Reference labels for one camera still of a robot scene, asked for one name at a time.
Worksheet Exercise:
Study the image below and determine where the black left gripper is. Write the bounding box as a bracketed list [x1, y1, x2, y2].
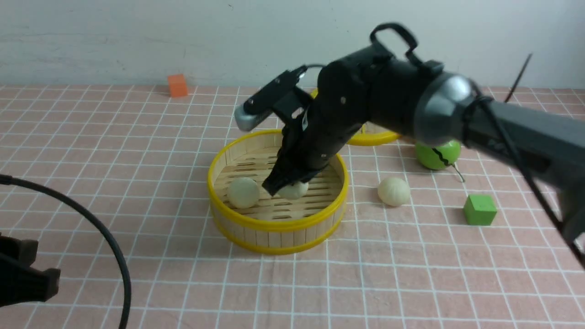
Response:
[0, 235, 61, 308]

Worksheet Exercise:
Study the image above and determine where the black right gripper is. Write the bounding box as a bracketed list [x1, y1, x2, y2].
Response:
[261, 60, 379, 196]

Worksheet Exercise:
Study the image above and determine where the white bun front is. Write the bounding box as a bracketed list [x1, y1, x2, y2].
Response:
[277, 181, 308, 200]

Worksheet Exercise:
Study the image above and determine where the white bun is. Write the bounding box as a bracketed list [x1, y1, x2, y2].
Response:
[378, 177, 411, 207]
[226, 177, 261, 209]
[277, 181, 308, 200]

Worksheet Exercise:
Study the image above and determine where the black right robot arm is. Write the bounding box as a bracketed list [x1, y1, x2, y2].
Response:
[247, 23, 585, 265]

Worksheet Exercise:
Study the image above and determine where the bamboo steamer tray yellow rim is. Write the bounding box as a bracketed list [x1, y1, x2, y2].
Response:
[207, 129, 350, 255]

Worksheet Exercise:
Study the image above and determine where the woven steamer lid yellow rim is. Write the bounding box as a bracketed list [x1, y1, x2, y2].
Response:
[310, 88, 403, 147]

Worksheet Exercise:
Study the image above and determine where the orange cube block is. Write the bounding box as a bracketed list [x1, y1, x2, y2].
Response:
[167, 74, 189, 98]

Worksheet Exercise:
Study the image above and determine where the pink checkered tablecloth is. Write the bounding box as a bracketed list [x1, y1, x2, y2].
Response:
[0, 84, 584, 329]

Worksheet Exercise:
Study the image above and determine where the green cube block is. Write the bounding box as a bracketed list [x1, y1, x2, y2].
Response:
[463, 194, 498, 226]

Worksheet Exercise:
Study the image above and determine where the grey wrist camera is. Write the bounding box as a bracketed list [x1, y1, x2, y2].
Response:
[234, 65, 311, 133]

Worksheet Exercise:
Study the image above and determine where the black cable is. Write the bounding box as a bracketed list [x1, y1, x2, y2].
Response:
[0, 174, 133, 329]

